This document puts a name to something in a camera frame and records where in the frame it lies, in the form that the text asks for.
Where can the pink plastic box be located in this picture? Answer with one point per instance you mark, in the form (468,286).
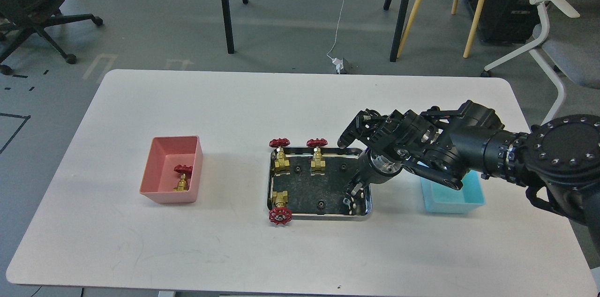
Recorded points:
(159,179)

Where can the black office chair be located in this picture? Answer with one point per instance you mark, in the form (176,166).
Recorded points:
(33,16)

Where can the stainless steel tray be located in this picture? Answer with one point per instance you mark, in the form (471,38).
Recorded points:
(304,190)

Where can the small black gear bottom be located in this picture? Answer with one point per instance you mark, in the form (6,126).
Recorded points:
(321,205)

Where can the blue plastic box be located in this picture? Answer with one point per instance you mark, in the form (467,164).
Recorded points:
(441,199)

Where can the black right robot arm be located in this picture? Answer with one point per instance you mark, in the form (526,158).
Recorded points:
(557,162)

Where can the brass valve bottom left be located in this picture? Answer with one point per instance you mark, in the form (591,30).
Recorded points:
(280,213)

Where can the brass valve red handwheel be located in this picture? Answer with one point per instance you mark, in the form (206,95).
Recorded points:
(185,172)

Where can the brass valve top middle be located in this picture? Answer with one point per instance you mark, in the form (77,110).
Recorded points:
(317,163)

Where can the grey white office chair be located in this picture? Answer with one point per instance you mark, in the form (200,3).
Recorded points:
(567,38)

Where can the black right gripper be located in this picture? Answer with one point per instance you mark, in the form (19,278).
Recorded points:
(390,141)

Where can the brass valve top left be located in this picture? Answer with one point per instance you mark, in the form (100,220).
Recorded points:
(281,163)

